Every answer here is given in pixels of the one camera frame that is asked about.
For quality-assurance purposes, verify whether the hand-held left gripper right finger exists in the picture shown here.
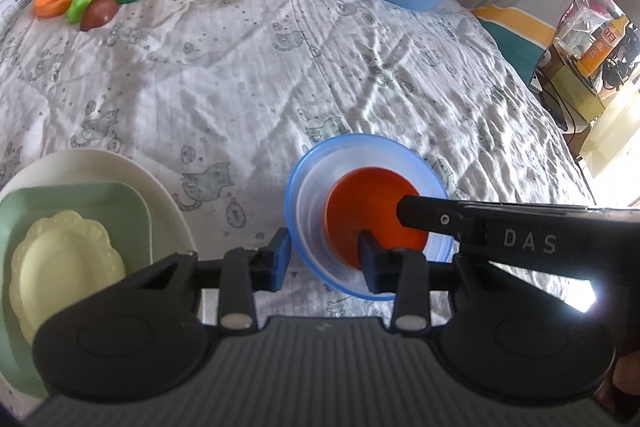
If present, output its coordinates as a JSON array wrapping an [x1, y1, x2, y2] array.
[[357, 229, 527, 334]]

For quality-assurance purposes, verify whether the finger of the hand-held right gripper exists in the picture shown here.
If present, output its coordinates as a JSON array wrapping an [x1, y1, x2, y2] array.
[[396, 194, 489, 254]]

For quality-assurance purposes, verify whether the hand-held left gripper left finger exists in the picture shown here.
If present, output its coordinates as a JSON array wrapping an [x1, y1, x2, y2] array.
[[127, 227, 293, 331]]

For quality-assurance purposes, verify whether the blue translucent bowl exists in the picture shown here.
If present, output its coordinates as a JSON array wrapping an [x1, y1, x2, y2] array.
[[285, 133, 455, 303]]

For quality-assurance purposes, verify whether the clear plastic bowl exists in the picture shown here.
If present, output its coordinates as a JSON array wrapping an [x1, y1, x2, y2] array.
[[296, 147, 446, 288]]

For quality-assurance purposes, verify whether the orange plastic bowl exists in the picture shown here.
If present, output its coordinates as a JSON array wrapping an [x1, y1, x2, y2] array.
[[322, 167, 431, 270]]

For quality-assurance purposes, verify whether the yellow scalloped plate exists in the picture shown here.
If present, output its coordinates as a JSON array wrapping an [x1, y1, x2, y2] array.
[[9, 209, 127, 345]]

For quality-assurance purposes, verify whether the cream round plate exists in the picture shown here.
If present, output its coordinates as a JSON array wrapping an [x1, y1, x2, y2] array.
[[0, 149, 198, 258]]

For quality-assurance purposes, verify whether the green square plate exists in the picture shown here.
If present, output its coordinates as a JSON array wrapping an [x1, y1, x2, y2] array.
[[0, 182, 153, 400]]

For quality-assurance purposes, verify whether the person's right hand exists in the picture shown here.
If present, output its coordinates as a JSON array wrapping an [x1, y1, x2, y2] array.
[[611, 352, 639, 414]]

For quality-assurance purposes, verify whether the yellow-green cardboard box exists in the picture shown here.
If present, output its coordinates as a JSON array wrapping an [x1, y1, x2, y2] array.
[[550, 57, 606, 120]]

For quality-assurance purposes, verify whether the orange bottle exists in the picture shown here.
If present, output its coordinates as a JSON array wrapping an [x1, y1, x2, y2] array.
[[577, 17, 628, 75]]

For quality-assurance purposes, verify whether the white printed blanket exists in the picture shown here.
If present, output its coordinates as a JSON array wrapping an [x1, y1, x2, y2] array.
[[0, 0, 601, 408]]

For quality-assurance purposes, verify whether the teal yellow striped cloth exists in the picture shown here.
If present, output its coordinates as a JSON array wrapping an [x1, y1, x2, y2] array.
[[470, 2, 561, 82]]

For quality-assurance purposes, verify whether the brown toy fruit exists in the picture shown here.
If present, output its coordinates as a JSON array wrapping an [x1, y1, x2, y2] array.
[[79, 0, 121, 32]]

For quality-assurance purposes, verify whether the light green toy fruit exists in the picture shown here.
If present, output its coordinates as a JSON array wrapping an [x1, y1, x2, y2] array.
[[66, 0, 93, 24]]

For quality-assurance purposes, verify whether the black cable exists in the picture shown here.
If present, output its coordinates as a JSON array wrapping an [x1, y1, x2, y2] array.
[[537, 82, 581, 132]]

